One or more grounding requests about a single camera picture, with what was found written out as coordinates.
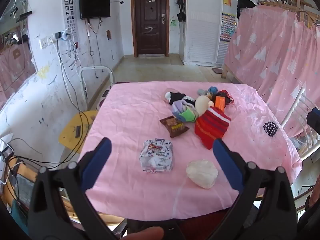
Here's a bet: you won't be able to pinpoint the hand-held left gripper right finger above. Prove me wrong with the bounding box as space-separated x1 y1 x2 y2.
212 138 298 240

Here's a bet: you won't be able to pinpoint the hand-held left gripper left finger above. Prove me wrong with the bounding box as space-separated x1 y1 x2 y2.
27 137 118 240

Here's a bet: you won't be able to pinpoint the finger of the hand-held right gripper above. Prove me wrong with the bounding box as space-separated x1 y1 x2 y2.
306 107 320 132

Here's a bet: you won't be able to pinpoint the white printed snack packet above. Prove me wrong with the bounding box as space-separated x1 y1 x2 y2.
139 138 174 173

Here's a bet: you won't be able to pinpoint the brown snack packet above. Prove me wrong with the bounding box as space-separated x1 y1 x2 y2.
159 115 190 139

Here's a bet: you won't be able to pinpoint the red cartoon cat packet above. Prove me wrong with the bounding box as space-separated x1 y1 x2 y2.
217 89 235 105

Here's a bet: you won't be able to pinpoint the person's left hand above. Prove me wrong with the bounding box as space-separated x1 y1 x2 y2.
127 226 165 240

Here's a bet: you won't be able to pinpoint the white chair with yellow seat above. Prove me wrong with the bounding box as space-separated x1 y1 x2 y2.
280 87 320 159

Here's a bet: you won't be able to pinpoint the yellow stool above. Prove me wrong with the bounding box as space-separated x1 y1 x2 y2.
59 110 98 154

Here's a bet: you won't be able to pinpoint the red striped knit sock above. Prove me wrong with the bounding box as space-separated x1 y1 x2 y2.
194 106 232 150

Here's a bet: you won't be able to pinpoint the pink tablecloth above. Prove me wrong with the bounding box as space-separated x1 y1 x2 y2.
77 81 303 218

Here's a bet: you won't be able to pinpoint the green sock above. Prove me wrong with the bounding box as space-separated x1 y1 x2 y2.
179 107 199 123

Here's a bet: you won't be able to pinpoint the orange thread spool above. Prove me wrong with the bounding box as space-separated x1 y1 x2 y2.
214 96 226 110

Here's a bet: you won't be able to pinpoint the cream round object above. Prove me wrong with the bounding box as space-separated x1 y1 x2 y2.
195 95 215 117

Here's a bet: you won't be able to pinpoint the purple sock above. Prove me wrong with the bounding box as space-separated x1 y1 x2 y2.
171 99 192 117

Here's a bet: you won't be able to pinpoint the pink printed bed curtain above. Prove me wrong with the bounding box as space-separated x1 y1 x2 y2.
224 5 320 140

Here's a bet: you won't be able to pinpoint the black and white sock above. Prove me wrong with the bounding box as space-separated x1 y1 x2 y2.
165 91 187 105

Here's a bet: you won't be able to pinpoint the white power strip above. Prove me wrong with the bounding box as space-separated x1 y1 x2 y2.
0 133 14 156

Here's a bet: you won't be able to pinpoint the black hanging garment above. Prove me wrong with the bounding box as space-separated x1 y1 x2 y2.
237 0 257 20

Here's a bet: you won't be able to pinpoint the white plug-in charger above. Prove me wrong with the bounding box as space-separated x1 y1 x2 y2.
59 30 72 42

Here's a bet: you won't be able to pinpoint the white louvered wardrobe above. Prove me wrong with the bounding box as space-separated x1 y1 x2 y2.
184 0 238 67

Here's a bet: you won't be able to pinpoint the eye chart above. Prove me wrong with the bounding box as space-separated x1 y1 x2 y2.
61 0 80 49

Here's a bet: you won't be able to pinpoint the dark brown door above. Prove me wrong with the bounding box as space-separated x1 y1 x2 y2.
130 0 170 57

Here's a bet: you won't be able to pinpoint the hanging bags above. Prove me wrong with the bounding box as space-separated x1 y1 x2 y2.
175 0 187 22

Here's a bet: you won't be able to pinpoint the white metal frame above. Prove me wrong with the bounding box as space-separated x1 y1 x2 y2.
79 66 115 108

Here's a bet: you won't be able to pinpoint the black power cable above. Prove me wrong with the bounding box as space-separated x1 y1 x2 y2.
56 39 93 155

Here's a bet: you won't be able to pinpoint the television cable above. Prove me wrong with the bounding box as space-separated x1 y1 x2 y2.
87 19 103 79

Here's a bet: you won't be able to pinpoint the colourful grid wall chart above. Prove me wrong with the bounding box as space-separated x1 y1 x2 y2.
219 12 237 43

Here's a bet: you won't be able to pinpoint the wall mirror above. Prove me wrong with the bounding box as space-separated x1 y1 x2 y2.
0 0 38 107

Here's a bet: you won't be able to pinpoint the white wall socket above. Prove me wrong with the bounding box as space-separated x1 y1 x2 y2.
40 34 59 49

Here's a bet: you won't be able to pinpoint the black wall television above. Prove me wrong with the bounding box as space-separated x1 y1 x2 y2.
79 0 111 20

